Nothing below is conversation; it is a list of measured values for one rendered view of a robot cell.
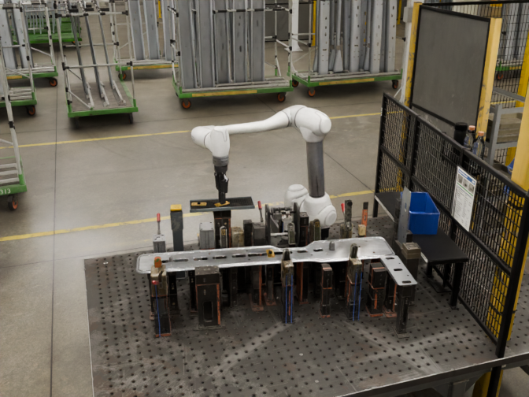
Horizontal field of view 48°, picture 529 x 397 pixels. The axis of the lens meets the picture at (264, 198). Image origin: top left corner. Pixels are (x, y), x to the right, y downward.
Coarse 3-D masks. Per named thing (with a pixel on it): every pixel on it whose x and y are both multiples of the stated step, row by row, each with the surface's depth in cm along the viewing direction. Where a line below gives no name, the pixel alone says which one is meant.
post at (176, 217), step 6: (174, 210) 336; (180, 210) 336; (174, 216) 335; (180, 216) 336; (174, 222) 337; (180, 222) 337; (174, 228) 338; (180, 228) 339; (174, 234) 340; (180, 234) 341; (174, 240) 342; (180, 240) 342; (174, 246) 343; (180, 246) 344; (180, 276) 352; (186, 276) 353
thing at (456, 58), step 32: (416, 32) 562; (448, 32) 514; (480, 32) 472; (416, 64) 570; (448, 64) 519; (480, 64) 477; (416, 96) 577; (448, 96) 525; (480, 96) 481; (448, 128) 532; (480, 128) 483
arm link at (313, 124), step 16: (304, 112) 343; (320, 112) 340; (304, 128) 343; (320, 128) 336; (320, 144) 348; (320, 160) 353; (320, 176) 358; (320, 192) 363; (304, 208) 372; (320, 208) 364; (320, 224) 368
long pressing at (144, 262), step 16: (320, 240) 332; (336, 240) 333; (352, 240) 333; (368, 240) 333; (384, 240) 334; (144, 256) 317; (160, 256) 317; (176, 256) 317; (192, 256) 317; (208, 256) 317; (256, 256) 317; (304, 256) 317; (320, 256) 317; (336, 256) 317; (368, 256) 317; (144, 272) 302
